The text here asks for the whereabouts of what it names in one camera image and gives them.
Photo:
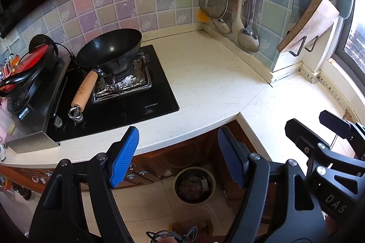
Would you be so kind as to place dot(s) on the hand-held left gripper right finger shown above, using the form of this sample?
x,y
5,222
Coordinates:
x,y
228,154

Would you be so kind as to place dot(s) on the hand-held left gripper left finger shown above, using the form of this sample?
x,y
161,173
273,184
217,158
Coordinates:
x,y
125,154

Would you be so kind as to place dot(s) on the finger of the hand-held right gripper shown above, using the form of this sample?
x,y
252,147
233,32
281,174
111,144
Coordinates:
x,y
305,134
336,123

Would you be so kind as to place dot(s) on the beige trash bin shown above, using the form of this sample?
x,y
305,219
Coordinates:
x,y
182,200

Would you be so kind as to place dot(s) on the brown wooden cabinet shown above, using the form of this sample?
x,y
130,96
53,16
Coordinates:
x,y
176,151

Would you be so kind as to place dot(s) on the aluminium foil burner liner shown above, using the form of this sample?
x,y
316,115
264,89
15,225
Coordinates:
x,y
125,86

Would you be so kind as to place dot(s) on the black gas stove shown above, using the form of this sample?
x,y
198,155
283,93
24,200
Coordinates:
x,y
159,88

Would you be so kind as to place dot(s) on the window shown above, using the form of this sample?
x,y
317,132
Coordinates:
x,y
356,43

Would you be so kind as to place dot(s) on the wooden cutting board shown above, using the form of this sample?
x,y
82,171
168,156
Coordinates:
x,y
310,20

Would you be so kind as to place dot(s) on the steel ladle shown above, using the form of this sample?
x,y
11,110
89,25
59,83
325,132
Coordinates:
x,y
248,40

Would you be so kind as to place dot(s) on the teal silicone mitt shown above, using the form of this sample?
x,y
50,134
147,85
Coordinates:
x,y
346,6

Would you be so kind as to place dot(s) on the black induction cooker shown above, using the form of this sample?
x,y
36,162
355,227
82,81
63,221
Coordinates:
x,y
22,97

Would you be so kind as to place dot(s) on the black and red rice cooker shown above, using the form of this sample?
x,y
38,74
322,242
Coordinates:
x,y
31,60

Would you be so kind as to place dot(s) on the colourful snack packet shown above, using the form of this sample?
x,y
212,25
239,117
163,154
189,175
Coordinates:
x,y
10,66

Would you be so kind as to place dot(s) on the white wall socket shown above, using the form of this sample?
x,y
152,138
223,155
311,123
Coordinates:
x,y
14,39

